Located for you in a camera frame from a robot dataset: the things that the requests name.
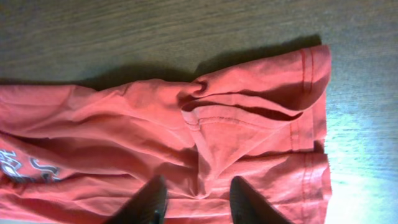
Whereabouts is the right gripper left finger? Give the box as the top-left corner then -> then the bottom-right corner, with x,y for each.
104,175 -> 167,224

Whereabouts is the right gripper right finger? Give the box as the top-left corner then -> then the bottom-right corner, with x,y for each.
229,176 -> 292,224

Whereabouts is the red soccer t-shirt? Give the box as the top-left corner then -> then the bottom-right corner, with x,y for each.
1,45 -> 331,223

